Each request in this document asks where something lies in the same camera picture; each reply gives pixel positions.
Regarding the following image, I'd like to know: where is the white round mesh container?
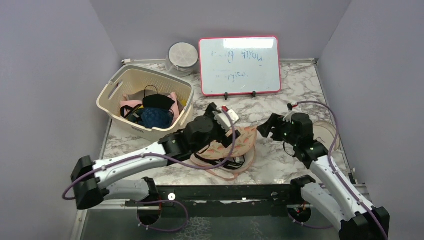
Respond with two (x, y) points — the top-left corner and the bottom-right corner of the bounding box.
(165, 42), (199, 78)

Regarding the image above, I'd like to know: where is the blue lace garment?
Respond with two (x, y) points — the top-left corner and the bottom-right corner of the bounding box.
(131, 107), (174, 129)

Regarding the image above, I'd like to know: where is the round white disc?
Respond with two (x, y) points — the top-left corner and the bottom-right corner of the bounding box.
(313, 121), (336, 150)

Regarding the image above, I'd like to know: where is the black bra in basket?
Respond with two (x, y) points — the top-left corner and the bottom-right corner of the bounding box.
(142, 85), (176, 111)

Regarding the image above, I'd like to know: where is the pink framed whiteboard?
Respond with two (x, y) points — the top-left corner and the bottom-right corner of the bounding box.
(198, 35), (282, 97)

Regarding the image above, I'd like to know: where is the floral mesh laundry bag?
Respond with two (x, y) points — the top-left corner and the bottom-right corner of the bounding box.
(199, 125), (258, 181)

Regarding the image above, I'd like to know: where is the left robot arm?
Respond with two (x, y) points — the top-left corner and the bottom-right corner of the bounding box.
(62, 103), (240, 210)

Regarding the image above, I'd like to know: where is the pink garment in basket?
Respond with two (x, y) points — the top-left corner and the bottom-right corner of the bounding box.
(120, 90), (184, 121)

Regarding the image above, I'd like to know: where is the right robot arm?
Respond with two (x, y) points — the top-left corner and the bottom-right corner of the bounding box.
(257, 113), (390, 240)

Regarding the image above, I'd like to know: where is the black bra from bag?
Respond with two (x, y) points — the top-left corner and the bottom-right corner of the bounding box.
(190, 150), (246, 171)

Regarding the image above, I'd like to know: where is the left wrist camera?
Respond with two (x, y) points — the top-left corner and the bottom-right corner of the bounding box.
(214, 106), (240, 132)

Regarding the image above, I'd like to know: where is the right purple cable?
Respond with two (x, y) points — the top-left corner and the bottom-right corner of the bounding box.
(287, 100), (389, 240)

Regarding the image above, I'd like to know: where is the cream plastic laundry basket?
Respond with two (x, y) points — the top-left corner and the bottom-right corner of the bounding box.
(96, 65), (195, 142)

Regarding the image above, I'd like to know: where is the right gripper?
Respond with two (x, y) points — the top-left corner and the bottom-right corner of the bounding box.
(257, 113), (300, 147)

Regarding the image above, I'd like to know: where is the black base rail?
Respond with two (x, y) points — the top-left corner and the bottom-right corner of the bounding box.
(79, 184), (332, 226)

